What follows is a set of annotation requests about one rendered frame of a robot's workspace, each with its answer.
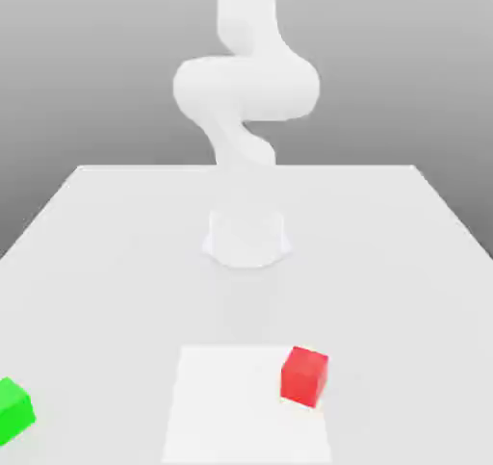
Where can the small red cube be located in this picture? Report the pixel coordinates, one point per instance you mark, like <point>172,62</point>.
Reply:
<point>303,378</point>

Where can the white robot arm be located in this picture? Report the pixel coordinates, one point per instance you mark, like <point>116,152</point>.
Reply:
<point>246,87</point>

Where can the small green cube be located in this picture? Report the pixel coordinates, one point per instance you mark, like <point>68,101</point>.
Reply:
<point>13,409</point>

